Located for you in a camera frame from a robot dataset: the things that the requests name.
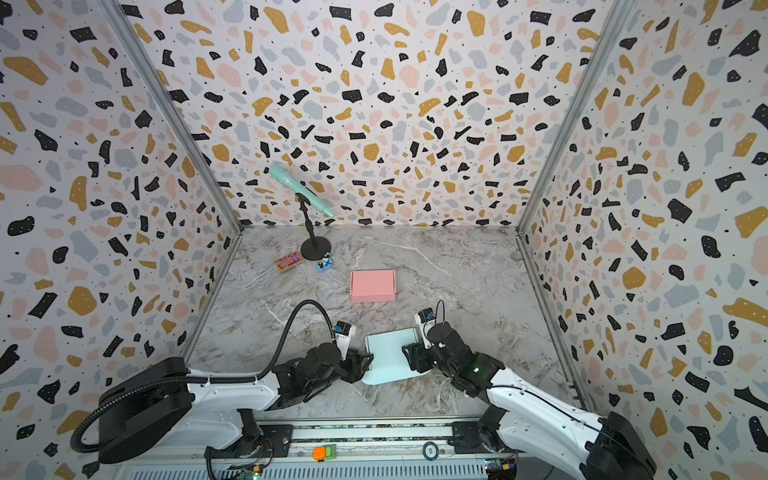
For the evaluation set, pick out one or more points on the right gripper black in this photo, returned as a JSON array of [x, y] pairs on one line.
[[424, 353]]

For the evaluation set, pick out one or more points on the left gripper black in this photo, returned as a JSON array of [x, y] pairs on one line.
[[349, 366]]

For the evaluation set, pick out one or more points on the mint paper box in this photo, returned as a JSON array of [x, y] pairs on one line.
[[389, 363]]

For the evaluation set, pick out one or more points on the pink paper box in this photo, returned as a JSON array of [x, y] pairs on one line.
[[373, 286]]

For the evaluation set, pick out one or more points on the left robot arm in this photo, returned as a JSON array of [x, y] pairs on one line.
[[171, 403]]

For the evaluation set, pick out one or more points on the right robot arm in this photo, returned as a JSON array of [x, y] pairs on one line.
[[523, 417]]

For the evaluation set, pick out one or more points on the small pink card box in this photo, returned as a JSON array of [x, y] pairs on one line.
[[288, 262]]

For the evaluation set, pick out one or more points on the small blue toy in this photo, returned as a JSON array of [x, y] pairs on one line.
[[325, 262]]

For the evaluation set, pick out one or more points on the orange button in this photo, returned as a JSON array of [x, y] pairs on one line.
[[324, 453]]

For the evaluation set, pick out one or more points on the black microphone stand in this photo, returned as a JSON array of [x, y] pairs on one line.
[[314, 248]]

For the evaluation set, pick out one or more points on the mint green microphone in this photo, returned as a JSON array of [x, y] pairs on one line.
[[282, 176]]

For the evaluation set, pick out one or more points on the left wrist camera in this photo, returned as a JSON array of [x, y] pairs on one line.
[[343, 332]]

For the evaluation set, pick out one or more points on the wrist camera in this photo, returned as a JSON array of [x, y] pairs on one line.
[[343, 332], [425, 320]]

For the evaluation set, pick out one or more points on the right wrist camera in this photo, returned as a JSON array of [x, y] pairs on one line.
[[425, 320]]

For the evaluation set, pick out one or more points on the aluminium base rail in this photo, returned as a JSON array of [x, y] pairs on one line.
[[396, 449]]

